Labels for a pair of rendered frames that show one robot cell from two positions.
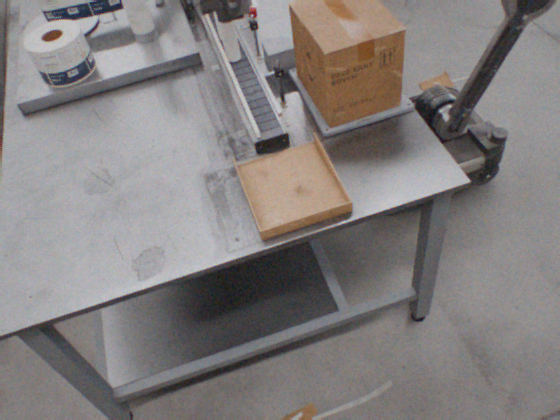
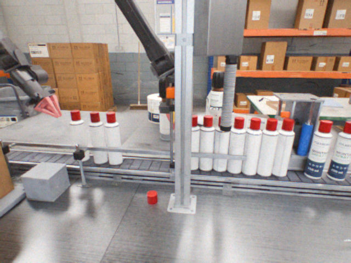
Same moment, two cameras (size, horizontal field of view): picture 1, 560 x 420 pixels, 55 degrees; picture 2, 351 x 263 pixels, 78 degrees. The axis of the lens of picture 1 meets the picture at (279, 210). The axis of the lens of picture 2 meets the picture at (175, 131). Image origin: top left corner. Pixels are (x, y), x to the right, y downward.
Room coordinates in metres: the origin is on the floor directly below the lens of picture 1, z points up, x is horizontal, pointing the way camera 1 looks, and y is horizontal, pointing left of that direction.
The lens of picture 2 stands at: (2.23, -0.58, 1.30)
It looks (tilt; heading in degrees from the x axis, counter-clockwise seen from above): 21 degrees down; 107
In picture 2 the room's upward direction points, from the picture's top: straight up
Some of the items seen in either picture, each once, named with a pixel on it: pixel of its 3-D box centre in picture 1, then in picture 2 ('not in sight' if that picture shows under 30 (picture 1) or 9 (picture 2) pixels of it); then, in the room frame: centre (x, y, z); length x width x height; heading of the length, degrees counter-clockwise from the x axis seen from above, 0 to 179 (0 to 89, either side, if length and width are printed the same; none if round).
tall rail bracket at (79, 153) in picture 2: (249, 37); (84, 162); (1.70, -0.01, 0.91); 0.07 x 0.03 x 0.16; 99
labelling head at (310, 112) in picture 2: not in sight; (290, 131); (2.42, 0.27, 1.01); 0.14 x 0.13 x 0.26; 9
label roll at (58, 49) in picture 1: (61, 53); (163, 107); (1.77, 0.66, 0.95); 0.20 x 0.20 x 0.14
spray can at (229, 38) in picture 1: (228, 33); (79, 136); (1.64, 0.06, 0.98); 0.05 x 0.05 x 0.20
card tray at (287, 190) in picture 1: (289, 182); not in sight; (1.03, -0.04, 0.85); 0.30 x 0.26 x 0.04; 9
